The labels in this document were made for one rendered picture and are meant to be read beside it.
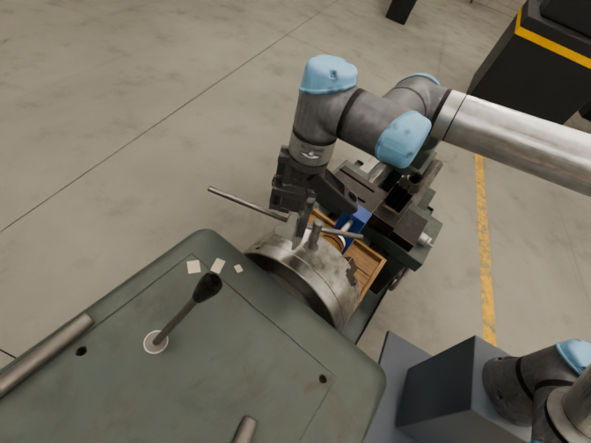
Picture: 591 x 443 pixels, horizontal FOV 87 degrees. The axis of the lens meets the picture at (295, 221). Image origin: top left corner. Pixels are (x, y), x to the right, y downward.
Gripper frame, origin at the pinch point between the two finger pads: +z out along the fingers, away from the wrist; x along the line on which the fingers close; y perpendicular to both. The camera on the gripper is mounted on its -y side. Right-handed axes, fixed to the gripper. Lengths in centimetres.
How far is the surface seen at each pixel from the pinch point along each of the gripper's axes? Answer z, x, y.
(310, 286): 5.4, 9.6, -4.7
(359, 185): 30, -60, -25
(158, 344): 1.3, 28.1, 19.0
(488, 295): 137, -101, -167
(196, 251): 0.8, 10.0, 19.2
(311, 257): 4.2, 2.9, -4.0
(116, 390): 1.8, 35.2, 22.0
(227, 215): 119, -109, 43
